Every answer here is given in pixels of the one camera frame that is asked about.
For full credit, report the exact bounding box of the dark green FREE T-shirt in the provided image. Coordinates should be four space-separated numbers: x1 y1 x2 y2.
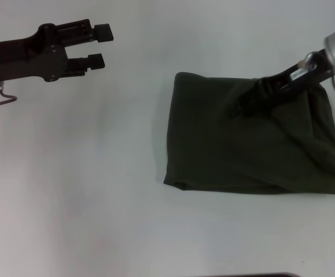
163 71 335 196

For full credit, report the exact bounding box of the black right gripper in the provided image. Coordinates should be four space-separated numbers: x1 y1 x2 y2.
227 50 335 118

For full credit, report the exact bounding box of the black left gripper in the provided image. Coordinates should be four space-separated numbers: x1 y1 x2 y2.
0 18 115 83

